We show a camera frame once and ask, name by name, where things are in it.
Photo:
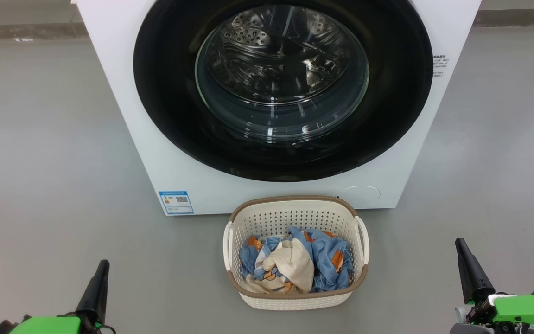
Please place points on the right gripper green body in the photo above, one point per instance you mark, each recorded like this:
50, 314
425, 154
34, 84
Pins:
526, 311

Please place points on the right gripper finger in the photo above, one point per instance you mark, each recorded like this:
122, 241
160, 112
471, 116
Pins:
473, 278

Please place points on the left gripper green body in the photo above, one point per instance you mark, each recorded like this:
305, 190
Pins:
49, 325

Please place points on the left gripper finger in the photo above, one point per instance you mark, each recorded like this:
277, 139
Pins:
94, 297

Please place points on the blue cartoon print garment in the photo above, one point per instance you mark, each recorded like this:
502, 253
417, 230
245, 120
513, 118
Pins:
329, 260

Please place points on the blue and cream cartoon garment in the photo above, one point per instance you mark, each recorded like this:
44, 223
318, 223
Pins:
290, 264

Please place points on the black round glass washer door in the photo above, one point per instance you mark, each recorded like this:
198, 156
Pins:
169, 93

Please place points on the white front-load washing machine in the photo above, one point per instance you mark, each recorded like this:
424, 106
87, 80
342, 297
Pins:
123, 93

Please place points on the blue energy label sticker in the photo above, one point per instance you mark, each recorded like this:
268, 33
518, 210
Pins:
176, 202

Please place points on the round white drain filter cover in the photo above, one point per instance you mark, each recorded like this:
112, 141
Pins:
359, 197

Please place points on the cream perforated laundry basket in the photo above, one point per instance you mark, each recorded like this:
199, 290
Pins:
295, 211

